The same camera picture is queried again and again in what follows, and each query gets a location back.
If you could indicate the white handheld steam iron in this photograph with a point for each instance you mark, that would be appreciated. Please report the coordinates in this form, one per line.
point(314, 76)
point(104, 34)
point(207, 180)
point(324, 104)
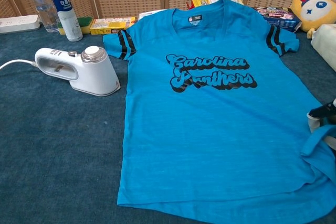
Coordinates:
point(97, 77)

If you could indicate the white power strip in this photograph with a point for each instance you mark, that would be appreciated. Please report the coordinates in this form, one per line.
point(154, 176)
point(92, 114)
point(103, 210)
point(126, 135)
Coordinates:
point(18, 23)

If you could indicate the yellow clear snack bag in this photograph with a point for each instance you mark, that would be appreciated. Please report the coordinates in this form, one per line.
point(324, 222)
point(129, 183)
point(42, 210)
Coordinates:
point(207, 0)

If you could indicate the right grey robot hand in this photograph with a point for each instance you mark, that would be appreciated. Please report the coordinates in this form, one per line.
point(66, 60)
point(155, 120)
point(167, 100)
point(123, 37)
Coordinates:
point(325, 112)

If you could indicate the small red package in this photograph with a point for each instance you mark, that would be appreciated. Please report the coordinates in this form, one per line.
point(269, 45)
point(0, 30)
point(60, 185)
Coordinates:
point(189, 5)

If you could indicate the white pink soft package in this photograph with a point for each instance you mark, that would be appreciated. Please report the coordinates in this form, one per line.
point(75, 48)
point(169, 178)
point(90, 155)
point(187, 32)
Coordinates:
point(148, 14)

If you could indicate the clear plastic water bottle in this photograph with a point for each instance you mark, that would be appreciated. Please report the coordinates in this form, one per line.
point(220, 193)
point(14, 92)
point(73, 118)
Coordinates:
point(43, 6)

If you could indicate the blue Carolina Panthers T-shirt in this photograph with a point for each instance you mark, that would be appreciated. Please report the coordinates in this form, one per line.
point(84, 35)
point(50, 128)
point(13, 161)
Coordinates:
point(210, 142)

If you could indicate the white bottle blue cap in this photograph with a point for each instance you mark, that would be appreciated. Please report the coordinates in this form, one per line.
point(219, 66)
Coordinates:
point(68, 19)

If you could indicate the blue snack package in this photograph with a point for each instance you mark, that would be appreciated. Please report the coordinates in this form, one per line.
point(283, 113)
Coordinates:
point(282, 18)

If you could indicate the green yellow sponge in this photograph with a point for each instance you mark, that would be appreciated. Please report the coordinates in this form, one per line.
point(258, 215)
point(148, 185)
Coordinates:
point(85, 24)

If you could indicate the long white cloth pack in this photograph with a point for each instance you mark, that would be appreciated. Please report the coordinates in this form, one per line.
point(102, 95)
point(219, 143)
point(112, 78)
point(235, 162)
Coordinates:
point(326, 44)

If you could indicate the yellow cardboard box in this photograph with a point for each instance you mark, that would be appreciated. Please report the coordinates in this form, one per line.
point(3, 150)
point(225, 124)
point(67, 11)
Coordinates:
point(111, 26)

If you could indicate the dark teal carpeted tabletop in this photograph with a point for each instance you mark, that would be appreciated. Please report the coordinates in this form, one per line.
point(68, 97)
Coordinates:
point(57, 142)

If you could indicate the yellow plush toy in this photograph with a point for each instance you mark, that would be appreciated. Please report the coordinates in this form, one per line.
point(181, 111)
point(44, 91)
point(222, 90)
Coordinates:
point(315, 9)

